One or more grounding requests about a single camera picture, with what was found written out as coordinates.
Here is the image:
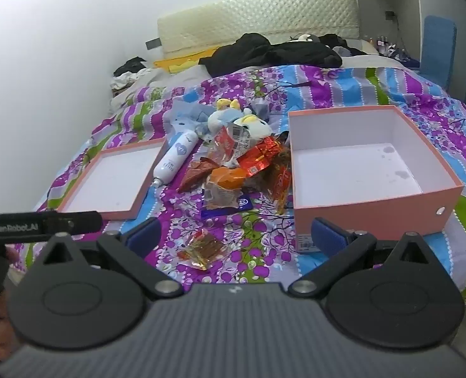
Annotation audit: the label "pink box lid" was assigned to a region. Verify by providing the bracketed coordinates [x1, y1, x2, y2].
[55, 138, 168, 221]

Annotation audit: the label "black jacket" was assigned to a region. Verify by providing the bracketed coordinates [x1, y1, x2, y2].
[198, 32, 343, 76]

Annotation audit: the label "red foil snack packet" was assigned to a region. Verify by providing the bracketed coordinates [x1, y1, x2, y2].
[237, 136, 289, 178]

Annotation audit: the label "purple floral striped blanket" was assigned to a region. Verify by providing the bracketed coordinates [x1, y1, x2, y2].
[14, 63, 466, 308]

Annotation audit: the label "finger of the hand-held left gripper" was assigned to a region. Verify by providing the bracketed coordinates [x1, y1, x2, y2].
[40, 210, 102, 236]

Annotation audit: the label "light blue printed bag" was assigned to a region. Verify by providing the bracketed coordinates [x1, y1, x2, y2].
[172, 98, 218, 142]

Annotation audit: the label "red orange long snack packet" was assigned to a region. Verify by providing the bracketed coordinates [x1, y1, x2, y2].
[266, 163, 294, 215]

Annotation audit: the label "black charger cable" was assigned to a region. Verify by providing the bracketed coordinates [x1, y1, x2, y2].
[392, 18, 409, 54]

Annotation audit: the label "yellow pillow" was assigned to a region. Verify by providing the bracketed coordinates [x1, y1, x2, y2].
[154, 47, 218, 73]

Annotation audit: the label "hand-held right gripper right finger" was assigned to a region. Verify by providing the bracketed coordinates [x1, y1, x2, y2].
[288, 216, 430, 298]

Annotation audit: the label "white bed sheet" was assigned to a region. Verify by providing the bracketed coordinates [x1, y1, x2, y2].
[335, 37, 395, 67]

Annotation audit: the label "grey gift wrap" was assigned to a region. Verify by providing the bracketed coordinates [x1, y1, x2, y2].
[249, 100, 271, 121]

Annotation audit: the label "small cosmetic bottles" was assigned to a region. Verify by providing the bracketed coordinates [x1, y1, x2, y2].
[369, 35, 393, 54]

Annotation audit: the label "cream quilted headboard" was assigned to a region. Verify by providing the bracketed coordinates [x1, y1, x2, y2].
[157, 0, 356, 56]

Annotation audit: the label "dark grey clothes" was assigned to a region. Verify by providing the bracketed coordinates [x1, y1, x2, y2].
[319, 33, 369, 58]

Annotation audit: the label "black and white clothes pile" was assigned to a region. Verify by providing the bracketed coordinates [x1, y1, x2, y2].
[111, 57, 158, 91]

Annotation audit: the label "dark blue cloth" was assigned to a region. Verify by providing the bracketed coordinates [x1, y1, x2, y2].
[386, 47, 420, 69]

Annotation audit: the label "blue padded chair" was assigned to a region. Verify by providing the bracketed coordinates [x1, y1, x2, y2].
[420, 15, 458, 91]

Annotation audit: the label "white spray bottle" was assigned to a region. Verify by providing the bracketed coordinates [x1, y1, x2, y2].
[153, 132, 199, 186]

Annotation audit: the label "brown triangular snack packet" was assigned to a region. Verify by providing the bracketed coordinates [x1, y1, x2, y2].
[178, 157, 220, 193]

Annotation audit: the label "white blue plush doll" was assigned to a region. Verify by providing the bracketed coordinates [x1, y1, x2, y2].
[207, 98, 273, 142]

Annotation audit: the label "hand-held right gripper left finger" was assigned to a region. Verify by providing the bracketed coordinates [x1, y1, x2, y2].
[40, 217, 180, 300]

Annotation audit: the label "pink cardboard box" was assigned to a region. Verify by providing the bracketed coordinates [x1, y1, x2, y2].
[288, 105, 465, 253]

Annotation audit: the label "clear packet of brown snack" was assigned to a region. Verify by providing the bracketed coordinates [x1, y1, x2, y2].
[178, 230, 226, 270]

